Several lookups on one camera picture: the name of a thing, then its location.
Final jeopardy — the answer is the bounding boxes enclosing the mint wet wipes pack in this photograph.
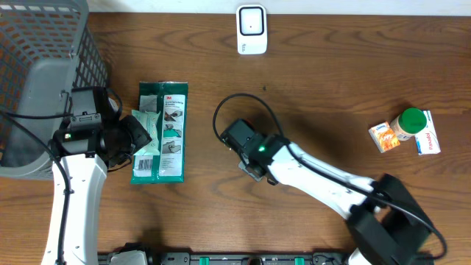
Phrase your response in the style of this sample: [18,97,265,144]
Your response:
[132,110,160,156]

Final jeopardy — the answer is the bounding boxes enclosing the green white gloves package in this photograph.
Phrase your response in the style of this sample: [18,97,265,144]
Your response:
[130,82,188,185]

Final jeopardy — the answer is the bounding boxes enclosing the orange tissue pack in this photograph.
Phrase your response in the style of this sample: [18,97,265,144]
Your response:
[369,121,400,153]

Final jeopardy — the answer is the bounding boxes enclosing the green lid jar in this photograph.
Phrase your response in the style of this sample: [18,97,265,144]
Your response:
[390,107,427,141]

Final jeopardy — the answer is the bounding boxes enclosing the white slim box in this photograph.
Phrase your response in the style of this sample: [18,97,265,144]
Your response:
[415,110,441,155]

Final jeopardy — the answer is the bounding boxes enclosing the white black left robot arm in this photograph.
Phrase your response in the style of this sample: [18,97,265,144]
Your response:
[41,86,152,264]

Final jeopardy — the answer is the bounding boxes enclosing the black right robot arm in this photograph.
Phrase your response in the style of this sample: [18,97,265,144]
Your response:
[219,119,433,264]

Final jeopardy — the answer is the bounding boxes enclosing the grey plastic mesh basket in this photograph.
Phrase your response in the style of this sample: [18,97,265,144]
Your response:
[1,0,108,180]

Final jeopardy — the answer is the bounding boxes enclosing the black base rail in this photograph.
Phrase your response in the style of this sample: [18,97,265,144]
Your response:
[98,243,369,265]

